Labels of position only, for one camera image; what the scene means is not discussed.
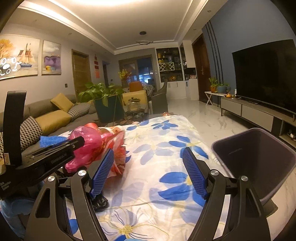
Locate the red white snack bag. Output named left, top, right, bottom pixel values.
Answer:
left=85, top=123, right=126, bottom=178

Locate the pink plastic bag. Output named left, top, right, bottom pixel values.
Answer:
left=65, top=126, right=106, bottom=173

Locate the black plastic bag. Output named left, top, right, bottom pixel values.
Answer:
left=91, top=193, right=108, bottom=212

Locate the dark grey trash bin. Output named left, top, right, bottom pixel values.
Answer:
left=212, top=128, right=295, bottom=205

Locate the houndstooth cushion near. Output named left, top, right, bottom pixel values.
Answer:
left=0, top=116, right=43, bottom=158

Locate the houndstooth cushion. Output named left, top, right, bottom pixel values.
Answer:
left=68, top=103, right=90, bottom=122
left=0, top=116, right=43, bottom=158

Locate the floral white blue tablecloth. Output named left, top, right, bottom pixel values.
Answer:
left=55, top=114, right=232, bottom=241

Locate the yellow flat cushion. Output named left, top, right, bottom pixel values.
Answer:
left=36, top=110, right=71, bottom=136

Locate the grey sectional sofa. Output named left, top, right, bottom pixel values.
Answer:
left=1, top=93, right=102, bottom=160

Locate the green potted plant teal pot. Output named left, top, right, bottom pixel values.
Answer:
left=78, top=82, right=125, bottom=123

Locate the houndstooth cushion far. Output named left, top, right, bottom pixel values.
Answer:
left=68, top=103, right=90, bottom=122

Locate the grey dining chair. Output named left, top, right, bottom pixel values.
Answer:
left=151, top=80, right=168, bottom=114

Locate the white side table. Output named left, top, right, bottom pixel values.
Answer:
left=204, top=91, right=226, bottom=105

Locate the yellow upright cushion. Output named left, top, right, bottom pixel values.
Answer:
left=51, top=93, right=74, bottom=113

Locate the small potted plant blue pot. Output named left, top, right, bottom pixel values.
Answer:
left=217, top=83, right=230, bottom=94

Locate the small potted plant orange pot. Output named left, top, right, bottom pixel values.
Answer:
left=209, top=77, right=219, bottom=93

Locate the grey tv cabinet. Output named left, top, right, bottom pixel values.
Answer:
left=220, top=97, right=295, bottom=148

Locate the display cabinet with bottles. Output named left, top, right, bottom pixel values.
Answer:
left=156, top=47, right=183, bottom=82

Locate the dark wooden door right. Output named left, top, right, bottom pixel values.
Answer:
left=192, top=34, right=211, bottom=103

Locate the sailboat painting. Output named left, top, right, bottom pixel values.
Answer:
left=1, top=34, right=40, bottom=80

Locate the purple landscape painting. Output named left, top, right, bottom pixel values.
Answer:
left=41, top=40, right=62, bottom=75

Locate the black flat television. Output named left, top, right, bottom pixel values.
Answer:
left=232, top=39, right=295, bottom=114

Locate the ceiling lamp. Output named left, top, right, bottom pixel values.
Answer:
left=136, top=31, right=153, bottom=45

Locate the wooden door left wall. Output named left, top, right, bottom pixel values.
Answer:
left=72, top=49, right=91, bottom=98

